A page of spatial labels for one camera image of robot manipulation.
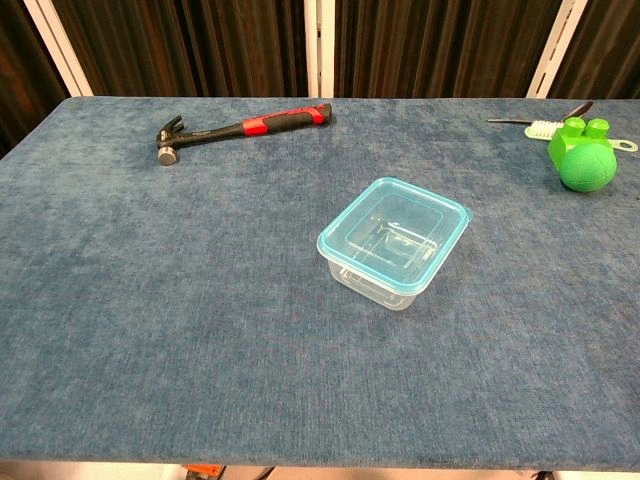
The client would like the blue table cloth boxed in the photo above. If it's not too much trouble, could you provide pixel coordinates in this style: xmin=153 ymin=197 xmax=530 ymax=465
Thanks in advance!
xmin=0 ymin=96 xmax=640 ymax=474

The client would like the green ball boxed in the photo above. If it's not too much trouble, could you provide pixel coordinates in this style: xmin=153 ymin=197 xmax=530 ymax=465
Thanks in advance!
xmin=558 ymin=144 xmax=619 ymax=193

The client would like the orange plastic item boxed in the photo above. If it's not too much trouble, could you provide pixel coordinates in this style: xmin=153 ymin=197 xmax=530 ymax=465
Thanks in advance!
xmin=185 ymin=464 xmax=224 ymax=480

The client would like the light green cleaning brush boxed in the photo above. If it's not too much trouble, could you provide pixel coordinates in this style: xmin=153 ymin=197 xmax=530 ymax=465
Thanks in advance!
xmin=524 ymin=119 xmax=640 ymax=153

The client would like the clear blue plastic container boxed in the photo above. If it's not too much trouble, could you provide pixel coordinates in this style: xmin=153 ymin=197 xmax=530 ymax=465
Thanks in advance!
xmin=327 ymin=252 xmax=419 ymax=312

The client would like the white frame post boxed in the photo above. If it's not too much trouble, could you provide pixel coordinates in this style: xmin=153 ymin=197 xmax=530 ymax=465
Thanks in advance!
xmin=525 ymin=0 xmax=601 ymax=99
xmin=22 ymin=0 xmax=95 ymax=98
xmin=303 ymin=0 xmax=335 ymax=99

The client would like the clear container with teal lid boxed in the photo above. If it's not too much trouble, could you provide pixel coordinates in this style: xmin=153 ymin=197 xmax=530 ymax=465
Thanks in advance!
xmin=316 ymin=176 xmax=474 ymax=296

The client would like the green building block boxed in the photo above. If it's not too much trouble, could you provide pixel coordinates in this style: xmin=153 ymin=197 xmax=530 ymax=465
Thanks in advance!
xmin=547 ymin=116 xmax=615 ymax=172

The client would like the black red claw hammer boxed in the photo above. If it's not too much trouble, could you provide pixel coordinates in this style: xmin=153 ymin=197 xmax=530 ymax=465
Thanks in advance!
xmin=156 ymin=102 xmax=334 ymax=167

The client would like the dark pleated curtain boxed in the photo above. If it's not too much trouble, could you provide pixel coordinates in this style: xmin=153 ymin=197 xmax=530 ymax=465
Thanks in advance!
xmin=0 ymin=0 xmax=69 ymax=157
xmin=547 ymin=0 xmax=640 ymax=100
xmin=333 ymin=0 xmax=566 ymax=99
xmin=52 ymin=0 xmax=309 ymax=98

